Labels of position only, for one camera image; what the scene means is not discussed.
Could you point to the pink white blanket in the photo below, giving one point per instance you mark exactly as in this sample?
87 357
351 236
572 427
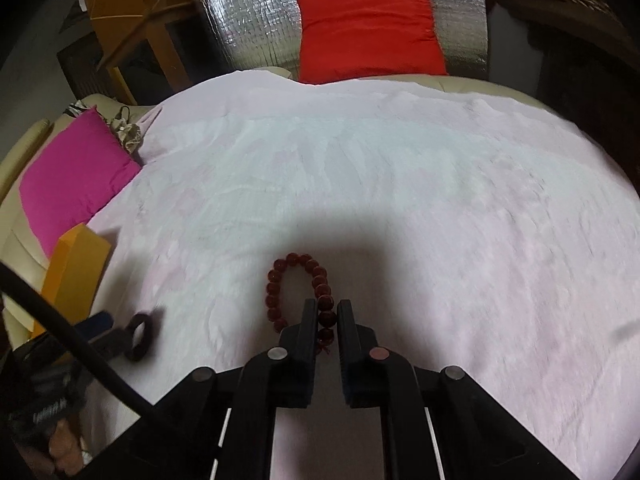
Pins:
465 229

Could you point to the dark wooden bangle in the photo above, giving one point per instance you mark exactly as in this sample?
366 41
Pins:
140 332

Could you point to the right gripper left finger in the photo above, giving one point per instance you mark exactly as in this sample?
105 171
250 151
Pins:
283 376

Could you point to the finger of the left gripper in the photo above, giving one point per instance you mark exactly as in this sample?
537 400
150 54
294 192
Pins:
107 341

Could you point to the red pillow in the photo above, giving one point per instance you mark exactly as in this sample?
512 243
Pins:
349 39

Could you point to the orange jewelry box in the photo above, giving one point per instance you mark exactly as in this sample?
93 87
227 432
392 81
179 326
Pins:
75 271

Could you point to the magenta pillow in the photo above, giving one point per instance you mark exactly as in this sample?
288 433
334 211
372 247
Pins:
73 178

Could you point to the left hand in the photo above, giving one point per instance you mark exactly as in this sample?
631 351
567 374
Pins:
63 456

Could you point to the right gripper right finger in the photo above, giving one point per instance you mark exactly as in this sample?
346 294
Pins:
372 376

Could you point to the silver foil insulation panel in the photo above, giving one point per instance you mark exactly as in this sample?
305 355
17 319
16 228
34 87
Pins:
260 33

